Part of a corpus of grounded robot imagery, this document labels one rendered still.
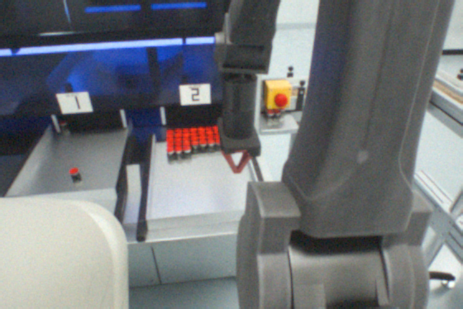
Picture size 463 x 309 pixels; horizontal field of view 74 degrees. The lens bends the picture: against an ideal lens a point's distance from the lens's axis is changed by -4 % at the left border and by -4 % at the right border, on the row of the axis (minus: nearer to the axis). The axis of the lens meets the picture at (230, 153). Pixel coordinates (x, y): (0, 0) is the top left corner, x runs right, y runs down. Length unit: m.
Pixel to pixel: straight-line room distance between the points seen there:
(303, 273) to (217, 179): 0.66
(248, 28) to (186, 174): 0.50
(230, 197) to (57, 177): 0.47
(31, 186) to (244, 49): 0.68
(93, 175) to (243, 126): 0.50
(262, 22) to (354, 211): 0.31
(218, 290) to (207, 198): 0.93
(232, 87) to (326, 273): 0.37
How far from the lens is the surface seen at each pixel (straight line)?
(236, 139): 0.55
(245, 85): 0.50
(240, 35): 0.45
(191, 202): 0.77
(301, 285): 0.18
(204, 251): 1.40
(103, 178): 0.89
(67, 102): 1.00
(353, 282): 0.19
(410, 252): 0.22
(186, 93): 0.93
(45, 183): 0.94
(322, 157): 0.16
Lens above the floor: 1.42
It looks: 36 degrees down
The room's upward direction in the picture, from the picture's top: straight up
